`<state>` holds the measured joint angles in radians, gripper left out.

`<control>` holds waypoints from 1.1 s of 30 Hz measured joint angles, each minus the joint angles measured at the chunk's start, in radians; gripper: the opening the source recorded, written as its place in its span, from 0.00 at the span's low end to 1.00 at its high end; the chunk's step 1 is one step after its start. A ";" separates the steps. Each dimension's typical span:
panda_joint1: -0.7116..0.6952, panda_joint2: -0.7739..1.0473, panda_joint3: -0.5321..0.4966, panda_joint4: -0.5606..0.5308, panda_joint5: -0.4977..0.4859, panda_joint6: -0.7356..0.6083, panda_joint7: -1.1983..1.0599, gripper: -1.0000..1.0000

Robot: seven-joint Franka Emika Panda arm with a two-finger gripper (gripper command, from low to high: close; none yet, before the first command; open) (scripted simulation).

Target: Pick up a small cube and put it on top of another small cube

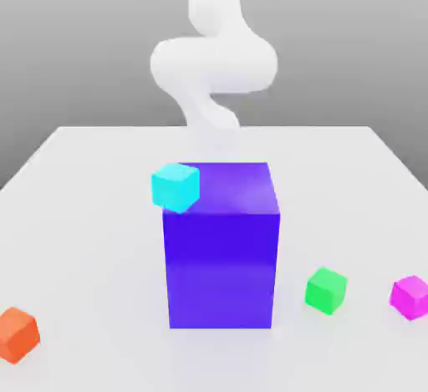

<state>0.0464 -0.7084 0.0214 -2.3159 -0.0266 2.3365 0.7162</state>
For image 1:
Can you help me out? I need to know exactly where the small magenta cube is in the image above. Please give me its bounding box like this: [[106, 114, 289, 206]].
[[389, 274, 428, 322]]

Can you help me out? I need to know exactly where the small orange cube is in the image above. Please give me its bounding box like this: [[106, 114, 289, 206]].
[[0, 307, 42, 365]]

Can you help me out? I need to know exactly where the small green cube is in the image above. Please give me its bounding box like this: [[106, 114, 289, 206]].
[[304, 267, 349, 317]]

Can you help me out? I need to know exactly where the small cyan cube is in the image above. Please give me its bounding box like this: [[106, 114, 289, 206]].
[[150, 161, 201, 215]]

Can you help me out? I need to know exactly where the large purple box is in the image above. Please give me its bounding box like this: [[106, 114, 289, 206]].
[[161, 161, 281, 330]]

